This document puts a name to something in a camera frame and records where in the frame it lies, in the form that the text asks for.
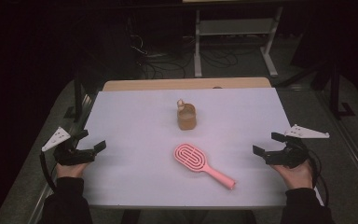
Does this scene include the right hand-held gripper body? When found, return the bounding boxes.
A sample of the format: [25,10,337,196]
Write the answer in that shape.
[263,123,331,170]

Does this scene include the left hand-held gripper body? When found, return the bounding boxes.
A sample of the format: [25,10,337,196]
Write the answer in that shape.
[41,126,97,166]

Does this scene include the pink hairbrush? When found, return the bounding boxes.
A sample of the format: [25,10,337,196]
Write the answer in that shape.
[172,142,237,191]

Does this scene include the person's left hand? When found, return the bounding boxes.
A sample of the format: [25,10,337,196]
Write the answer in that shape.
[55,161,91,180]

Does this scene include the person's right hand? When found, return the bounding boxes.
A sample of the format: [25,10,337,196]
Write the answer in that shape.
[269,160,314,190]

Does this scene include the black metal stand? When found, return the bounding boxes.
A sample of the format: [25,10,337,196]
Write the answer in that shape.
[63,68,90,123]
[273,59,357,120]

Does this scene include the white table sheet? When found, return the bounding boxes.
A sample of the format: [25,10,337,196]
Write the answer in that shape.
[74,87,324,208]

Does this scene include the wooden table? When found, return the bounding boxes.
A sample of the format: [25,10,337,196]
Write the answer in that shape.
[102,77,272,92]

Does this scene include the white metal stand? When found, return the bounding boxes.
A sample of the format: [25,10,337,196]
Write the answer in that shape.
[194,6,284,78]

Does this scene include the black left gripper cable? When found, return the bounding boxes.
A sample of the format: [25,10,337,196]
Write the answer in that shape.
[39,151,59,192]

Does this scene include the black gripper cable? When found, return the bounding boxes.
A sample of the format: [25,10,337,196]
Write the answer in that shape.
[39,151,59,192]
[304,148,330,208]

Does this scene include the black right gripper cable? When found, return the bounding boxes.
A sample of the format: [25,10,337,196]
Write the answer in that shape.
[304,148,330,208]

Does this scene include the tangle of black floor cables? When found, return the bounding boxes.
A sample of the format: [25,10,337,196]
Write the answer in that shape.
[126,15,262,80]

